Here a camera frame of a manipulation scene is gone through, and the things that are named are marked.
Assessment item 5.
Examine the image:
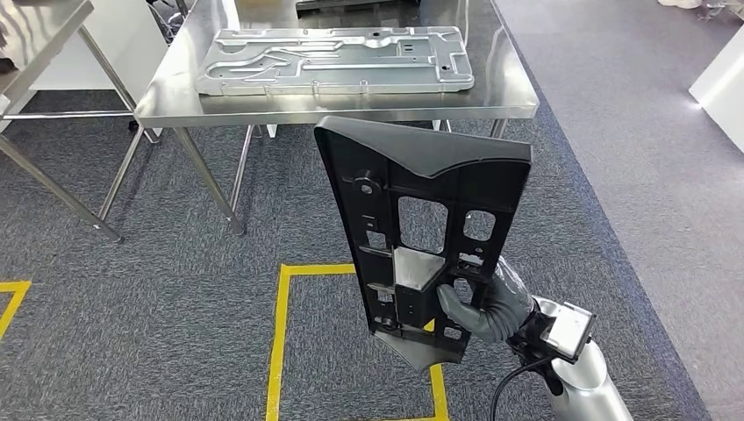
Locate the black stool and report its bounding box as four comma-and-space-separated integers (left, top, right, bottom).
145, 0, 193, 45

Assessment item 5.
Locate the stamped silver metal plate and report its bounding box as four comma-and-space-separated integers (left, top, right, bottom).
194, 25, 476, 97

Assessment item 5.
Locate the stainless steel workbench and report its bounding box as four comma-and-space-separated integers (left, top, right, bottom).
134, 0, 540, 238

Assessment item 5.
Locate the white box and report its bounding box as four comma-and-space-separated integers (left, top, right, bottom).
688, 37, 744, 155

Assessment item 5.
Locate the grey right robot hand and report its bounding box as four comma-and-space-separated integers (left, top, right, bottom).
436, 256, 535, 340

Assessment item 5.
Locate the yellow floor tape square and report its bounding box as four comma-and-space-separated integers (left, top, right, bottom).
0, 280, 32, 341
265, 262, 452, 421

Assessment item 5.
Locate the white cabinet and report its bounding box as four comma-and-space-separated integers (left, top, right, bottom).
0, 0, 171, 135

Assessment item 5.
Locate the stainless steel table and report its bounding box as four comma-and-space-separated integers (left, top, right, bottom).
0, 0, 162, 244

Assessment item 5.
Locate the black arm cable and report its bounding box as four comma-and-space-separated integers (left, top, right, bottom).
490, 357, 554, 421

